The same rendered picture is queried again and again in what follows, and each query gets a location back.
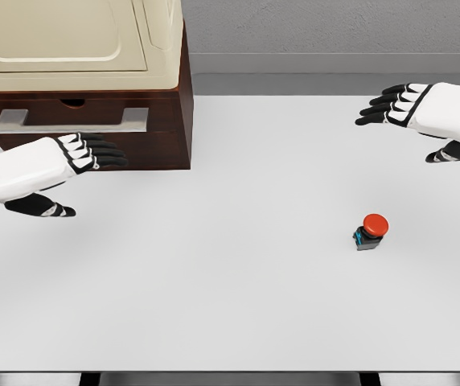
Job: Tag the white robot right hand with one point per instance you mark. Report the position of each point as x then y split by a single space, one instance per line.
451 110

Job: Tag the red mushroom button switch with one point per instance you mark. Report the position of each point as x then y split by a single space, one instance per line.
376 223

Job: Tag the dark brown wooden cabinet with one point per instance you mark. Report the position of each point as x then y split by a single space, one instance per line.
185 120

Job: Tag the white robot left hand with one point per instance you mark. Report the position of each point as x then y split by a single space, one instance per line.
29 171

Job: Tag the cream plastic appliance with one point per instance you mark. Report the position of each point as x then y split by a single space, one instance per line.
69 40

